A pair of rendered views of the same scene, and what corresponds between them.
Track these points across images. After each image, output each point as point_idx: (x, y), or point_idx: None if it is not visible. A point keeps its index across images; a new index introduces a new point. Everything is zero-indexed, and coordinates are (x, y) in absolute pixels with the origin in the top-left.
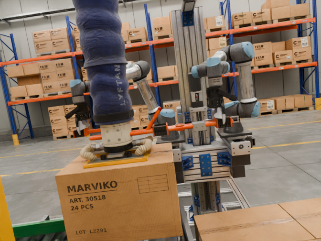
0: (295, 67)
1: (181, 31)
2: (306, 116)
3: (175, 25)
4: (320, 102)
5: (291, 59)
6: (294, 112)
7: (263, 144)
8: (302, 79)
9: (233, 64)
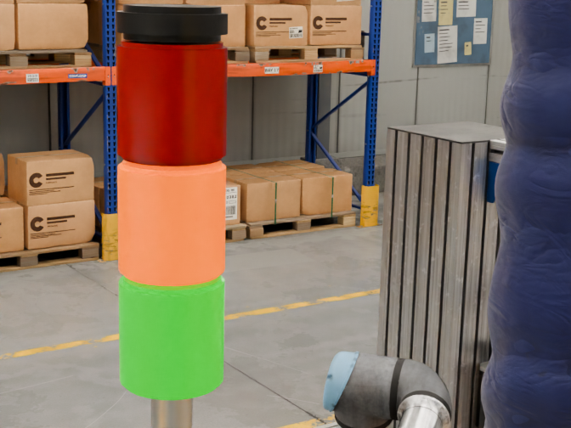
0: (315, 71)
1: (478, 218)
2: (354, 261)
3: (466, 194)
4: (375, 200)
5: (302, 39)
6: (302, 235)
7: (304, 409)
8: (313, 107)
9: (110, 33)
